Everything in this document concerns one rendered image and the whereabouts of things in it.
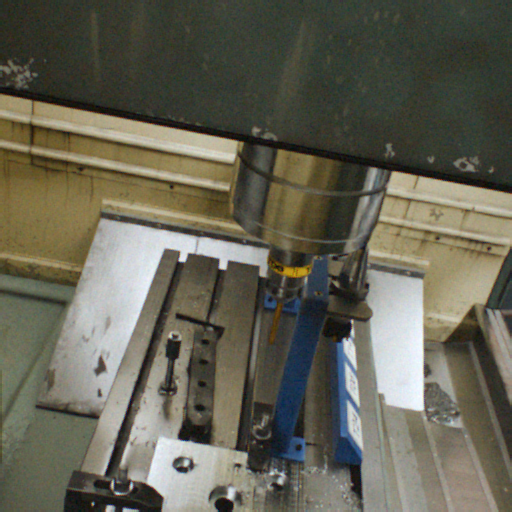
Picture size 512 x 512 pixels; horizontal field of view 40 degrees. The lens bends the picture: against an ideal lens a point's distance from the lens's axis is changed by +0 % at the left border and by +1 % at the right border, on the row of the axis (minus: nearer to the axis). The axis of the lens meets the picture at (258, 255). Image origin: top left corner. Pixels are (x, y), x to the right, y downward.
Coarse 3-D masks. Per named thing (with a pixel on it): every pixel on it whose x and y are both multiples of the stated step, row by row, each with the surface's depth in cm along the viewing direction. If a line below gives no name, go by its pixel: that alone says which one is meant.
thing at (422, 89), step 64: (0, 0) 54; (64, 0) 54; (128, 0) 54; (192, 0) 53; (256, 0) 53; (320, 0) 53; (384, 0) 52; (448, 0) 52; (0, 64) 57; (64, 64) 56; (128, 64) 56; (192, 64) 56; (256, 64) 55; (320, 64) 55; (384, 64) 55; (448, 64) 54; (192, 128) 59; (256, 128) 58; (320, 128) 58; (384, 128) 57; (448, 128) 57
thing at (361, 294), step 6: (336, 276) 113; (336, 282) 111; (366, 282) 113; (330, 288) 114; (336, 288) 110; (342, 288) 110; (366, 288) 112; (330, 294) 112; (336, 294) 111; (342, 294) 110; (348, 294) 110; (354, 294) 110; (360, 294) 110; (366, 294) 111
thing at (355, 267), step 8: (360, 248) 108; (368, 248) 108; (352, 256) 109; (360, 256) 108; (344, 264) 110; (352, 264) 109; (360, 264) 109; (344, 272) 110; (352, 272) 109; (360, 272) 109; (344, 280) 110; (352, 280) 110; (360, 280) 110; (352, 288) 110; (360, 288) 110
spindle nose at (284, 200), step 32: (256, 160) 67; (288, 160) 65; (320, 160) 64; (256, 192) 68; (288, 192) 66; (320, 192) 65; (352, 192) 66; (384, 192) 70; (256, 224) 69; (288, 224) 67; (320, 224) 67; (352, 224) 68
